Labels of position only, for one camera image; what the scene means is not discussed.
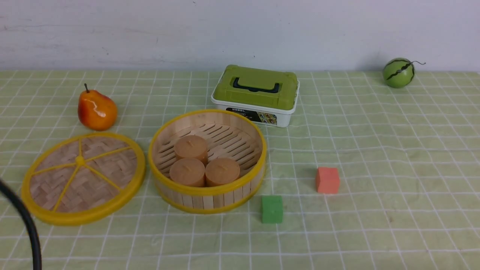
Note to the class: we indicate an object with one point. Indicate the brown cylinder bun front right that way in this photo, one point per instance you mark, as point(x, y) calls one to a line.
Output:
point(221, 171)

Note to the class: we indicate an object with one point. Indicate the green foam cube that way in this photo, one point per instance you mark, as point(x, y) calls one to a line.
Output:
point(272, 209)

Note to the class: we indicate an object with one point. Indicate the red foam cube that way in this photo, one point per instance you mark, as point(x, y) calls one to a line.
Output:
point(327, 180)

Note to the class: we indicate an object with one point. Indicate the brown cylinder bun back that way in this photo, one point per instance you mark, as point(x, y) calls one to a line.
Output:
point(192, 146)

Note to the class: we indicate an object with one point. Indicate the brown cylinder bun front left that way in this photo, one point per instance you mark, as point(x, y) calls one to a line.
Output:
point(188, 172)

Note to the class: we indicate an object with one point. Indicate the orange toy pear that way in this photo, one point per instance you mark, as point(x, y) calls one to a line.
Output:
point(96, 111)

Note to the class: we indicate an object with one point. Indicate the small toy watermelon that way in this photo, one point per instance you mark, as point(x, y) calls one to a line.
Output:
point(399, 72)

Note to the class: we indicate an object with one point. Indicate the bamboo steamer basket yellow rim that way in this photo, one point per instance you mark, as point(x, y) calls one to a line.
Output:
point(228, 135)

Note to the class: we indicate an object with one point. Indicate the brown cylinder bun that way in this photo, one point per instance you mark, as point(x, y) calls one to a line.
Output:
point(192, 146)
point(221, 171)
point(188, 172)

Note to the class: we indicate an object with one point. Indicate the woven bamboo steamer lid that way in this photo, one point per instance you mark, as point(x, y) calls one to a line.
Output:
point(84, 179)

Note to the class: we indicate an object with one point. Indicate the green white plastic lunch box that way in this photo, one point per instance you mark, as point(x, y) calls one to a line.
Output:
point(266, 97)

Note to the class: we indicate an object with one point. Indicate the green checkered tablecloth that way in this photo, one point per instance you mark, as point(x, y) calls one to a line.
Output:
point(408, 162)

